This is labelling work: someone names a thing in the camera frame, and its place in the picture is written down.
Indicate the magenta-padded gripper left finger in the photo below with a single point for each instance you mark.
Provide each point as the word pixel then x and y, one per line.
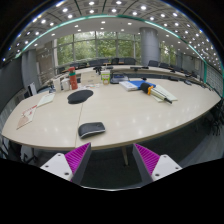
pixel 77 156

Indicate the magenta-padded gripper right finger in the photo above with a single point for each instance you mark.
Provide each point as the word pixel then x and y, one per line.
pixel 148 158

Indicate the black computer mouse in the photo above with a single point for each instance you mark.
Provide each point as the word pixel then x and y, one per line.
pixel 90 129

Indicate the black mouse pad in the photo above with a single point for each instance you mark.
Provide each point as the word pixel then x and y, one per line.
pixel 79 96

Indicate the red and white leaflet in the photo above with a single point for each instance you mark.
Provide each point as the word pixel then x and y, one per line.
pixel 27 116

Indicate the white printed menu sheet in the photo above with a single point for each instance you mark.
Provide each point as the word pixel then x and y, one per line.
pixel 46 99

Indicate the colourful sticker sheet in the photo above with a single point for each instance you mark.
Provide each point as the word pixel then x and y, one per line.
pixel 90 86

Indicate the white lidded jug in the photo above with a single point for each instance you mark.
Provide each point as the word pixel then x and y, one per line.
pixel 65 84

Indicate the stack of white paper cups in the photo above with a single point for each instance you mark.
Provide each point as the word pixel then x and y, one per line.
pixel 57 85

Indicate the blue and white book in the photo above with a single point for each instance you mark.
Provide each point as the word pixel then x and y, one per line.
pixel 130 85

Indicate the red drink bottle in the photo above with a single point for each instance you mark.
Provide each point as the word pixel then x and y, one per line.
pixel 73 80

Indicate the grey desk device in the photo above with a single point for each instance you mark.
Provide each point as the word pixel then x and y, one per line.
pixel 119 79

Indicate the dark office chairs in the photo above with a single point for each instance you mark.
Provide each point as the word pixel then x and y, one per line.
pixel 129 61

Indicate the ceiling lights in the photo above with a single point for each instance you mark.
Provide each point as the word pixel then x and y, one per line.
pixel 91 3

